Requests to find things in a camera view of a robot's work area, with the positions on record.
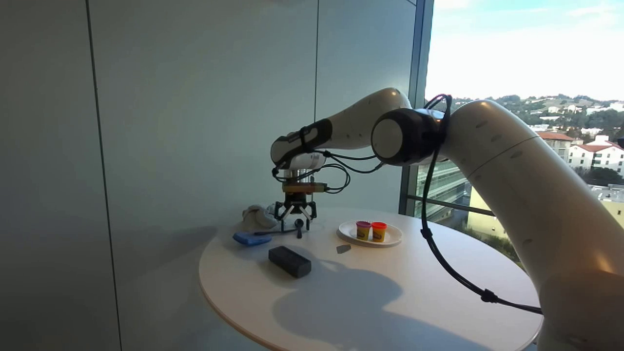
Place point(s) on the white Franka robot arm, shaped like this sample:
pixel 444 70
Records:
pixel 539 195

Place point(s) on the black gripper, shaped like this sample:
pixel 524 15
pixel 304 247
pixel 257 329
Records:
pixel 296 205

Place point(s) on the yellow cup with purple lid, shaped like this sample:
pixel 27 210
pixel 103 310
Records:
pixel 364 230

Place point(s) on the white crumpled cloth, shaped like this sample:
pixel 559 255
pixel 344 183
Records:
pixel 257 216

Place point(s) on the dark window frame post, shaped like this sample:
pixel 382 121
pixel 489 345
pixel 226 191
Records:
pixel 417 64

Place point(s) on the white paper plate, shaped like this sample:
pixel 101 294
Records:
pixel 393 236

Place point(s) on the black rectangular block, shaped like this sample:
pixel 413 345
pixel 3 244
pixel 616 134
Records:
pixel 290 261

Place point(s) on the tan wrist camera mount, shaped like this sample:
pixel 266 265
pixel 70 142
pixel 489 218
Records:
pixel 305 187

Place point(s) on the building with orange roof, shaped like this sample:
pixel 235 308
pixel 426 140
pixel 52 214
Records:
pixel 553 144

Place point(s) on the yellow cup with orange lid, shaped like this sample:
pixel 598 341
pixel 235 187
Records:
pixel 380 230

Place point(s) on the black plastic knife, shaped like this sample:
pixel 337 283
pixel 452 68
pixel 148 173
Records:
pixel 274 230

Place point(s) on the white building with red roof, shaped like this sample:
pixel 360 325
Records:
pixel 598 158

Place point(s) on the blue object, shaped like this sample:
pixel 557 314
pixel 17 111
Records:
pixel 253 238

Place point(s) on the glass office building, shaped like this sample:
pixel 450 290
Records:
pixel 452 187

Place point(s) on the window railing bar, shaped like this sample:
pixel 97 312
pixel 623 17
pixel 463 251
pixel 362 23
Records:
pixel 456 206

